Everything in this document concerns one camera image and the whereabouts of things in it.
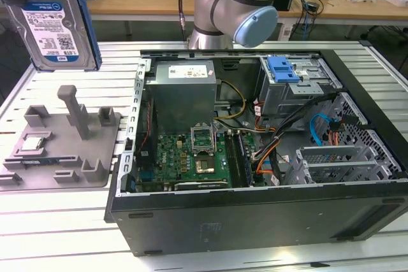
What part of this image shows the blue data wire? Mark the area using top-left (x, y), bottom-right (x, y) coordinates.
top-left (309, 113), bottom-right (332, 147)

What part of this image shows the red orange power wire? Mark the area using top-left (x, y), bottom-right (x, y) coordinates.
top-left (328, 115), bottom-right (367, 147)

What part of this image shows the hard disk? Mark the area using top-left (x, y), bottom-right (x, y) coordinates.
top-left (0, 0), bottom-right (103, 73)

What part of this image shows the metal disk bay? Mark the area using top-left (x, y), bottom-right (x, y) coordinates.
top-left (285, 146), bottom-right (393, 187)

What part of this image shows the metal socket cover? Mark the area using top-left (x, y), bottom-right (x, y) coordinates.
top-left (189, 121), bottom-right (218, 155)

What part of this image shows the grey power supply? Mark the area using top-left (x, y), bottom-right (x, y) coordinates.
top-left (145, 60), bottom-right (218, 134)

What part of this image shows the CPU socket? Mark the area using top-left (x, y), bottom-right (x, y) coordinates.
top-left (194, 157), bottom-right (215, 174)

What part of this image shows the RAM slot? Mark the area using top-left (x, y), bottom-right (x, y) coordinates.
top-left (235, 130), bottom-right (251, 187)
top-left (231, 130), bottom-right (245, 187)
top-left (226, 130), bottom-right (240, 187)
top-left (239, 131), bottom-right (256, 187)

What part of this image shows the green motherboard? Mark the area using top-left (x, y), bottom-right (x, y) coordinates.
top-left (136, 127), bottom-right (256, 190)

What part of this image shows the metal optical drive cage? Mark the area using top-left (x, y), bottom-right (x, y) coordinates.
top-left (258, 57), bottom-right (344, 126)

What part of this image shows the blue drive cage latch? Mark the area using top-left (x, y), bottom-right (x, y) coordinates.
top-left (267, 57), bottom-right (302, 83)

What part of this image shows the black PC case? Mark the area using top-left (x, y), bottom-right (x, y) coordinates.
top-left (104, 39), bottom-right (408, 257)

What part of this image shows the long wooden desk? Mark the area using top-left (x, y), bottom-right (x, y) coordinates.
top-left (75, 0), bottom-right (408, 43)

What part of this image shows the grey parts rack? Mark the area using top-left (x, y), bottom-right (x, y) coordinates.
top-left (0, 85), bottom-right (124, 192)

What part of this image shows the silver CPU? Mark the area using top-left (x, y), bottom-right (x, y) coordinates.
top-left (20, 136), bottom-right (45, 152)

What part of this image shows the yellow black wire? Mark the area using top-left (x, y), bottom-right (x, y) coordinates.
top-left (216, 79), bottom-right (247, 120)

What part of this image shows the orange yellow wire bundle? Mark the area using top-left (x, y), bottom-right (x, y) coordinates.
top-left (253, 144), bottom-right (281, 177)

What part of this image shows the black wire bundle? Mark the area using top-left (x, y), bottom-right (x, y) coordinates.
top-left (266, 92), bottom-right (340, 187)

